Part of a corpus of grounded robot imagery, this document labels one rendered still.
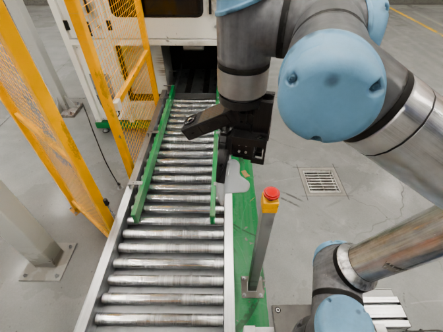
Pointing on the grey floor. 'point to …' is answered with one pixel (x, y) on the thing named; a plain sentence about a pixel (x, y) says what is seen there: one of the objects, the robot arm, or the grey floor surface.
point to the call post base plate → (251, 292)
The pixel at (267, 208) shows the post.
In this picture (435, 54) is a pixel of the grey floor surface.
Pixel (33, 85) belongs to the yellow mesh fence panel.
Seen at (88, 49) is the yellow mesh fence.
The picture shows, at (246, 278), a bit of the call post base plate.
